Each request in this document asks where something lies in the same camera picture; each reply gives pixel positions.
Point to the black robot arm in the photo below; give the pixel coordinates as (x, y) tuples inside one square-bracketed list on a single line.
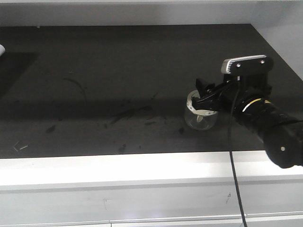
[(280, 133)]

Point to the glass jar with beige lid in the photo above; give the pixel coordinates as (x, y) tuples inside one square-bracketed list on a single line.
[(198, 119)]

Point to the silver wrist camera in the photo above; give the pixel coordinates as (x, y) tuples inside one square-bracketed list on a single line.
[(247, 65)]

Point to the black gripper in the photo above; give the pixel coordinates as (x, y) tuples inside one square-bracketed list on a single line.
[(233, 94)]

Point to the white fume hood cabinet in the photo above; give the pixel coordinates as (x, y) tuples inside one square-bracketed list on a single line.
[(149, 190)]

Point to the white pipe end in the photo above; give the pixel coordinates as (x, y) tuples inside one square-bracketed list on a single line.
[(2, 50)]

